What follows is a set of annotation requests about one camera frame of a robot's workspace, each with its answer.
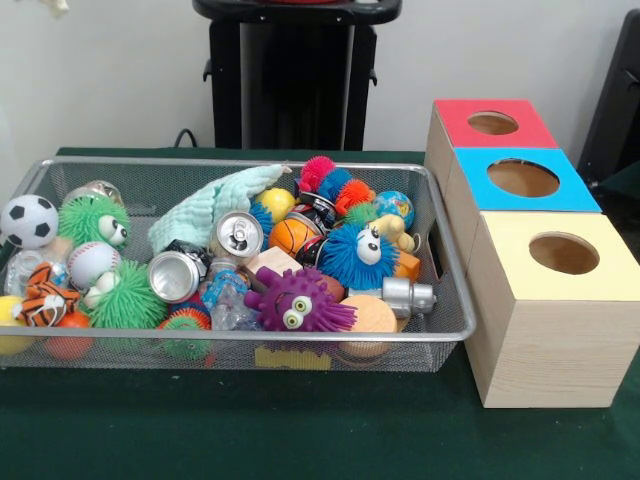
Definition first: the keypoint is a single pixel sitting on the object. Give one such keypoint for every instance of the mint green knit cloth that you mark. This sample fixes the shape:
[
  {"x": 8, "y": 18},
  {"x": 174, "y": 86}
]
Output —
[{"x": 205, "y": 208}]

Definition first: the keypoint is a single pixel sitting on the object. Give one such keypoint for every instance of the yellow cheese wedge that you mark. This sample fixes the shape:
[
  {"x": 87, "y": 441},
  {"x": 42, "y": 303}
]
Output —
[{"x": 290, "y": 358}]

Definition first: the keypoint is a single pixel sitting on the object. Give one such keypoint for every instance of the blue fuzzy monster toy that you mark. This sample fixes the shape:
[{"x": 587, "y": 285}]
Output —
[{"x": 355, "y": 255}]

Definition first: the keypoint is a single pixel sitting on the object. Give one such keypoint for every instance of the yellow ball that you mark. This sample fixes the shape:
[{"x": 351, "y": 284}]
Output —
[{"x": 275, "y": 203}]

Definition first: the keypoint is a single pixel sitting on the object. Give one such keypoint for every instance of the wooden three-hole box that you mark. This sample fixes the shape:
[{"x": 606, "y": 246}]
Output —
[{"x": 550, "y": 340}]

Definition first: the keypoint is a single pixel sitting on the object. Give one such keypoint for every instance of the black and white soccer ball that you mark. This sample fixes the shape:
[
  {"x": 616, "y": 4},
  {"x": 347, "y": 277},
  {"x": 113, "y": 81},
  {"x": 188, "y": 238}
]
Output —
[{"x": 30, "y": 220}]

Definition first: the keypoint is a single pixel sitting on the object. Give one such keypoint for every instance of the dark green tablecloth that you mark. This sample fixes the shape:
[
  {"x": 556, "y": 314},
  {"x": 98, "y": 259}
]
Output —
[{"x": 300, "y": 430}]

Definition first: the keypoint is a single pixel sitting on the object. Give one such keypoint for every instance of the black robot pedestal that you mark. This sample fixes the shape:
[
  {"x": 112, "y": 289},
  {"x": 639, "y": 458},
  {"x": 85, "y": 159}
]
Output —
[{"x": 300, "y": 80}]

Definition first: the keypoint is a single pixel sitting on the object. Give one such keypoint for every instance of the orange tiger plush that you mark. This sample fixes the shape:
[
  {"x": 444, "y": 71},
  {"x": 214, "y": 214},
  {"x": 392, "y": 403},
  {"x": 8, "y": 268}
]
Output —
[{"x": 40, "y": 298}]

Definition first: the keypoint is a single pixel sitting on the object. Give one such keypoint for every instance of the black chair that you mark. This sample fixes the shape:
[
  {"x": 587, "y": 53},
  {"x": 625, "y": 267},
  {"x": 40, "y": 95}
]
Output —
[{"x": 620, "y": 120}]

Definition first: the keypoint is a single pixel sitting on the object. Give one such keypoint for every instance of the green spiky ball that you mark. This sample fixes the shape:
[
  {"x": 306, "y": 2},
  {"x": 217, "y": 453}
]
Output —
[{"x": 88, "y": 222}]

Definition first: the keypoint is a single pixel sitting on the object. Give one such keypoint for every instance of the purple spiky ball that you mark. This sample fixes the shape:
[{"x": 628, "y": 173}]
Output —
[{"x": 298, "y": 300}]

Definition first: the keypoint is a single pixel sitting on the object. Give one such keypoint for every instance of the clear mesh bin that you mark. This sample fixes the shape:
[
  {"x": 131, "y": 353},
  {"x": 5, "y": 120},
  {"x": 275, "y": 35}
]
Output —
[{"x": 452, "y": 300}]

